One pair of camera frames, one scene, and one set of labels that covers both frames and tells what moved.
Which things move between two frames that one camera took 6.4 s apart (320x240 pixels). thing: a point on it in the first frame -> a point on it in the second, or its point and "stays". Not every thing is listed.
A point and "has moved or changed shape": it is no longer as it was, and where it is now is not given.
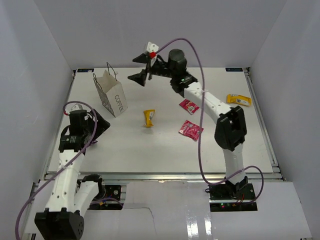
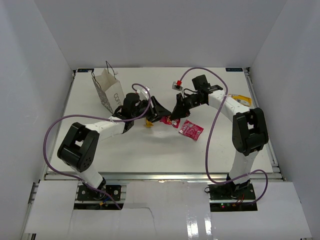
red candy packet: [189, 106] has moved or changed shape
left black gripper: [101, 125] -> [157, 111]
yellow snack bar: [232, 98] stays
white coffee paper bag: [111, 92] stays
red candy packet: [191, 130] stays
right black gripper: [144, 58] -> [182, 108]
